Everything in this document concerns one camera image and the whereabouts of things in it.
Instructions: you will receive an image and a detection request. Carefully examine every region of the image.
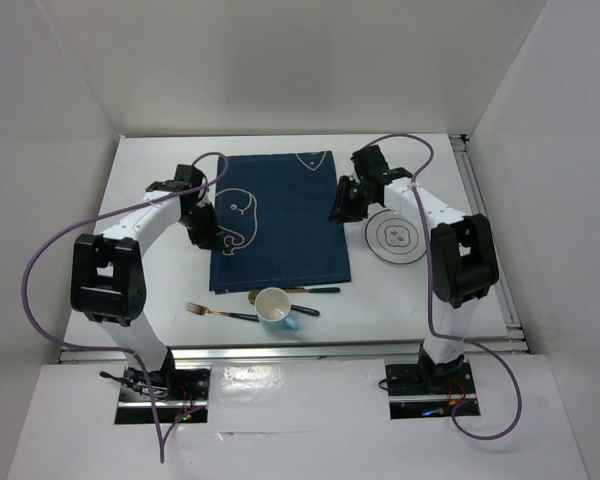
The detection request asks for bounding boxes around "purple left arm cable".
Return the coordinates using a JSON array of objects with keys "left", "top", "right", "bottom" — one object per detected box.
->
[{"left": 22, "top": 152, "right": 230, "bottom": 464}]

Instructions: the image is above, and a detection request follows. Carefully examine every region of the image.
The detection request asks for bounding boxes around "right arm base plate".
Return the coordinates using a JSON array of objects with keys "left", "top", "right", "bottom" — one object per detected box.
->
[{"left": 378, "top": 362, "right": 481, "bottom": 420}]

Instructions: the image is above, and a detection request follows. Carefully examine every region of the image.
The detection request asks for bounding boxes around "aluminium right side rail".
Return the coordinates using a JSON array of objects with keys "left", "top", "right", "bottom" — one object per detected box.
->
[{"left": 449, "top": 134, "right": 529, "bottom": 353}]

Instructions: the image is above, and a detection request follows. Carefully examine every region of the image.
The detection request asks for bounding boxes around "gold fork dark handle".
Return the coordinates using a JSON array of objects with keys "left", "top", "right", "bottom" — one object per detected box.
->
[{"left": 185, "top": 302, "right": 259, "bottom": 323}]

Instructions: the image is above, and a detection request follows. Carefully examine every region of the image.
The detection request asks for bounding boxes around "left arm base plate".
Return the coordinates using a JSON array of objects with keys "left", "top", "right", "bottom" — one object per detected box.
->
[{"left": 99, "top": 367, "right": 211, "bottom": 425}]

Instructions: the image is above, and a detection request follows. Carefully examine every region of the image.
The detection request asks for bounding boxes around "aluminium front rail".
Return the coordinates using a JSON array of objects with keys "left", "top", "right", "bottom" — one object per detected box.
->
[{"left": 59, "top": 337, "right": 529, "bottom": 364}]

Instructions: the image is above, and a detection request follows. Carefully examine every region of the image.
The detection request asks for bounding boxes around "gold spoon dark handle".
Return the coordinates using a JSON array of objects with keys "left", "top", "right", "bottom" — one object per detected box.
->
[{"left": 248, "top": 290, "right": 321, "bottom": 317}]

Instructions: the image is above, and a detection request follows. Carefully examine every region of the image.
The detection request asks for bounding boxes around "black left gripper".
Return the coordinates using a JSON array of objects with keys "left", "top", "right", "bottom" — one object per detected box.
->
[{"left": 177, "top": 201, "right": 225, "bottom": 252}]

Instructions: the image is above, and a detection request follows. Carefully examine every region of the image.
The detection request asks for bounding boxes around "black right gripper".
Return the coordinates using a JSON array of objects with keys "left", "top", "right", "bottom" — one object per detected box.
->
[{"left": 328, "top": 175, "right": 375, "bottom": 223}]

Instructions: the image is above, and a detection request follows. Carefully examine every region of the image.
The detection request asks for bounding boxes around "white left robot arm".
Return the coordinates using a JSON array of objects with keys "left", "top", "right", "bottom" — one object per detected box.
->
[{"left": 70, "top": 164, "right": 222, "bottom": 399}]

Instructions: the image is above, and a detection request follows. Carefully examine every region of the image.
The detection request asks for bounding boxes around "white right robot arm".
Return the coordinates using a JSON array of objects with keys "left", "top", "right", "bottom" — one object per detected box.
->
[{"left": 329, "top": 145, "right": 499, "bottom": 392}]

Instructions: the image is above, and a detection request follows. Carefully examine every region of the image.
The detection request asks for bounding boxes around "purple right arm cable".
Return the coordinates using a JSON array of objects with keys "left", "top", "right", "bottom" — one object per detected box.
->
[{"left": 369, "top": 133, "right": 524, "bottom": 441}]

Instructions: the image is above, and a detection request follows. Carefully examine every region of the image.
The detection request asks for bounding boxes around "blue fabric placemat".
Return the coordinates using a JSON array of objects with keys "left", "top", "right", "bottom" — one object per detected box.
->
[{"left": 209, "top": 151, "right": 351, "bottom": 294}]

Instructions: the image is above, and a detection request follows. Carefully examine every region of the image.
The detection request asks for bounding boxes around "gold knife dark handle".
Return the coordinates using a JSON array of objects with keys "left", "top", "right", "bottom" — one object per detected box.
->
[{"left": 282, "top": 287, "right": 341, "bottom": 294}]

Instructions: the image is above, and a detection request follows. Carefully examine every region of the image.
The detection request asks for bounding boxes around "white round plate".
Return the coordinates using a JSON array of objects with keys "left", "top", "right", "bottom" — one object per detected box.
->
[{"left": 365, "top": 209, "right": 426, "bottom": 266}]

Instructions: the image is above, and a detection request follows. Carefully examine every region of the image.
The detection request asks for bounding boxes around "aluminium rail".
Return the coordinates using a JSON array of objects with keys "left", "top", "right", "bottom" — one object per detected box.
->
[
  {"left": 449, "top": 134, "right": 529, "bottom": 353},
  {"left": 59, "top": 337, "right": 529, "bottom": 364}
]

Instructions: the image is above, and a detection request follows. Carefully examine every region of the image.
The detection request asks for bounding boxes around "white and blue mug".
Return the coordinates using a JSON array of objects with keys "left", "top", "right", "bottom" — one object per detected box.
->
[{"left": 254, "top": 287, "right": 299, "bottom": 339}]

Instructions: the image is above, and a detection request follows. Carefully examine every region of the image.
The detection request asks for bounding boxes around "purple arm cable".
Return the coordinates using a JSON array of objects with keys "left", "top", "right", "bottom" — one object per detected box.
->
[
  {"left": 22, "top": 152, "right": 230, "bottom": 464},
  {"left": 369, "top": 133, "right": 524, "bottom": 441}
]

